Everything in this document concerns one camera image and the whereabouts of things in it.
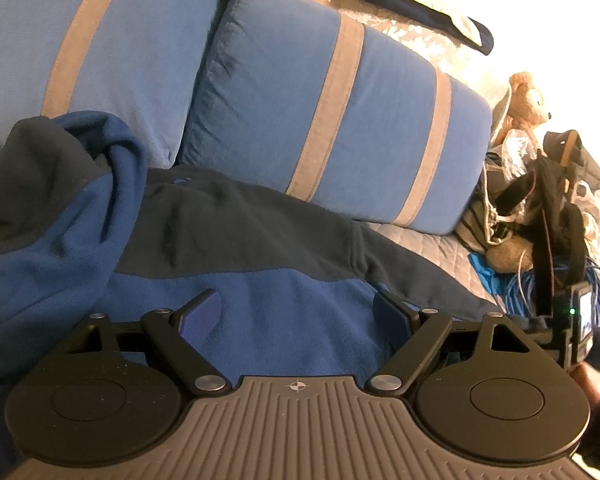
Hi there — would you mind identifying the grey striped bag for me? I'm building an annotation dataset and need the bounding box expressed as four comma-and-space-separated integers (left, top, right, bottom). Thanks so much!
455, 192, 511, 253

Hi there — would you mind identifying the black backpack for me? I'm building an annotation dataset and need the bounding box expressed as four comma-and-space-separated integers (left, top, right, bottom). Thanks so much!
495, 130, 600, 316

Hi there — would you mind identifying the navy garment with blue trim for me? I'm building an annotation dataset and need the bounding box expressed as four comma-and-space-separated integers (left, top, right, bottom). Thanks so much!
337, 0, 496, 56

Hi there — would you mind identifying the blue pillow with grey stripes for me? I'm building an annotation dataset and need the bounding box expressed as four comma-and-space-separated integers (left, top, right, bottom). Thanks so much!
0, 0, 226, 168
177, 0, 493, 236

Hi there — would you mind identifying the blue plastic bag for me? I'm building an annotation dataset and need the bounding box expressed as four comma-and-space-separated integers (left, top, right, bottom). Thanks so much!
467, 252, 508, 293

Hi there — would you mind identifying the brown teddy bear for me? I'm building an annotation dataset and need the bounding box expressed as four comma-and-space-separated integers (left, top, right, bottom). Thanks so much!
485, 72, 553, 273

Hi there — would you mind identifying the clear plastic bag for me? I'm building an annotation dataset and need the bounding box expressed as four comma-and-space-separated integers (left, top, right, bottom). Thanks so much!
495, 127, 548, 186

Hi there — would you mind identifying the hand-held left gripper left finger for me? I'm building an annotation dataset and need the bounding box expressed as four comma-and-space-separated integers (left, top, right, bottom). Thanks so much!
62, 287, 233, 397

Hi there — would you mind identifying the blue and navy fleece jacket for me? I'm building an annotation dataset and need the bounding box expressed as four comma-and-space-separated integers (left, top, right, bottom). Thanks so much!
0, 112, 531, 480

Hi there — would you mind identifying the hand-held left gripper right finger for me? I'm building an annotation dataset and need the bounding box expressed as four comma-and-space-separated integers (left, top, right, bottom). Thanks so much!
364, 292, 536, 397

